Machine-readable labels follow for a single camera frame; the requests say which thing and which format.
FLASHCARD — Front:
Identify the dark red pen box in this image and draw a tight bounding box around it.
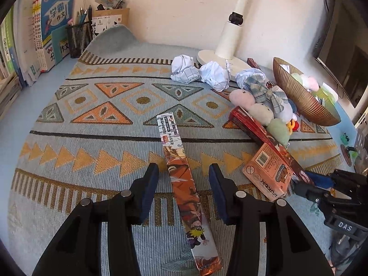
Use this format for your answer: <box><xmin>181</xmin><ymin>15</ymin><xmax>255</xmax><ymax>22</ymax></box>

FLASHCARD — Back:
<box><xmin>229</xmin><ymin>106</ymin><xmax>314</xmax><ymax>185</ymax></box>

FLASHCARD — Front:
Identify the pink playing card box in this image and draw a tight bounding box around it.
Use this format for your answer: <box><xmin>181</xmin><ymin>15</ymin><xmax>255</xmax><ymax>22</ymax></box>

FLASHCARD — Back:
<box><xmin>242</xmin><ymin>143</ymin><xmax>293</xmax><ymax>201</ymax></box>

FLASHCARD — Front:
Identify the three-ball plush keychain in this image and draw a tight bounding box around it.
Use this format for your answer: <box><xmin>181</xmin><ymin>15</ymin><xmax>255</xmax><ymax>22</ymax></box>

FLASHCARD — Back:
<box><xmin>229</xmin><ymin>89</ymin><xmax>291</xmax><ymax>147</ymax></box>

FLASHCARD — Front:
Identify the red white duck plush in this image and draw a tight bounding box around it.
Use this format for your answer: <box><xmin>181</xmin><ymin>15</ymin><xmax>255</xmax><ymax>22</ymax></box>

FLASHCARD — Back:
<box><xmin>271</xmin><ymin>85</ymin><xmax>296</xmax><ymax>135</ymax></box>

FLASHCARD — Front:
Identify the orange anime pen box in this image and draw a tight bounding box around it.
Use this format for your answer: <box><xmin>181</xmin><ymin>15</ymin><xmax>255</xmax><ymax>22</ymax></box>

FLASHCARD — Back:
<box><xmin>157</xmin><ymin>112</ymin><xmax>222</xmax><ymax>275</ymax></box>

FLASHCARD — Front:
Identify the plaid fabric bow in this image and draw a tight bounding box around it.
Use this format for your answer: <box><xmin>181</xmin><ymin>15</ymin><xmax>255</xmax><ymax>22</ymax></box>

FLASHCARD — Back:
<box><xmin>244</xmin><ymin>74</ymin><xmax>288</xmax><ymax>113</ymax></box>

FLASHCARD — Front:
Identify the brown ribbed bowl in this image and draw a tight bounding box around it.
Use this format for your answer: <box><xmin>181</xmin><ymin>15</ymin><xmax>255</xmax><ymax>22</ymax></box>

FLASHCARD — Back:
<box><xmin>273</xmin><ymin>57</ymin><xmax>341</xmax><ymax>127</ymax></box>

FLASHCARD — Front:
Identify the patterned blue woven mat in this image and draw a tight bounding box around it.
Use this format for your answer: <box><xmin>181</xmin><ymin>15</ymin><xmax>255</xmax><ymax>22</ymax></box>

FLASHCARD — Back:
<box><xmin>8</xmin><ymin>27</ymin><xmax>263</xmax><ymax>275</ymax></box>

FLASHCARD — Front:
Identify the dark monitor screen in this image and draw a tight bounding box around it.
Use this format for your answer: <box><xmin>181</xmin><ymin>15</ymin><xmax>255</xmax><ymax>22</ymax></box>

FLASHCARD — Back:
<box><xmin>313</xmin><ymin>0</ymin><xmax>367</xmax><ymax>107</ymax></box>

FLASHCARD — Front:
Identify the small red box behind lamp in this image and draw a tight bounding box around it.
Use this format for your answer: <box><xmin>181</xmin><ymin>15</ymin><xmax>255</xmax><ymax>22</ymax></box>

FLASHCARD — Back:
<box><xmin>247</xmin><ymin>58</ymin><xmax>261</xmax><ymax>70</ymax></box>

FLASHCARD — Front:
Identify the white desk lamp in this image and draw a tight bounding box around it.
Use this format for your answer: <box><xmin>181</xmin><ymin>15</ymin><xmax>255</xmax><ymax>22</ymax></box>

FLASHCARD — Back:
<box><xmin>196</xmin><ymin>0</ymin><xmax>250</xmax><ymax>81</ymax></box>

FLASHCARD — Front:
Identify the stack of flat magazines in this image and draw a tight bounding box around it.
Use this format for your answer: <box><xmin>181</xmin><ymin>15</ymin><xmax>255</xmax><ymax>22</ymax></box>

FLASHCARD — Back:
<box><xmin>0</xmin><ymin>73</ymin><xmax>22</xmax><ymax>119</ymax></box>

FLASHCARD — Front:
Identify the upright books row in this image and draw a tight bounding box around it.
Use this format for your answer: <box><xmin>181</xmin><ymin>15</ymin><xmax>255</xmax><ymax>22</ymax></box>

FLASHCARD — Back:
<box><xmin>0</xmin><ymin>0</ymin><xmax>70</xmax><ymax>89</ymax></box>

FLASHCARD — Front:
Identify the black mesh pen holder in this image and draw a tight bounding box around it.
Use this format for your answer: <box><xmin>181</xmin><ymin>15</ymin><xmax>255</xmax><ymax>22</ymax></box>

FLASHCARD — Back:
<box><xmin>66</xmin><ymin>21</ymin><xmax>93</xmax><ymax>59</ymax></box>

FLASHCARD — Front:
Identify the teal bookend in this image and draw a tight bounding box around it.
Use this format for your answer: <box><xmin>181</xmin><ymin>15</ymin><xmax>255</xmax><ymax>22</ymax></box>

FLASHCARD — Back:
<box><xmin>51</xmin><ymin>26</ymin><xmax>69</xmax><ymax>64</ymax></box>

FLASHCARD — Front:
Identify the brown cardboard box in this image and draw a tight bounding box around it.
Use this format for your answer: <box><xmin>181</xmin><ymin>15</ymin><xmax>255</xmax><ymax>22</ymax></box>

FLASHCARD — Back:
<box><xmin>92</xmin><ymin>8</ymin><xmax>130</xmax><ymax>37</ymax></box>

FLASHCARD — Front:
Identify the blue study book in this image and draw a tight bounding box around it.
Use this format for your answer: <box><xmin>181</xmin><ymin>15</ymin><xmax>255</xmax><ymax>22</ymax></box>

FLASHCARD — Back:
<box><xmin>32</xmin><ymin>0</ymin><xmax>74</xmax><ymax>72</ymax></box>

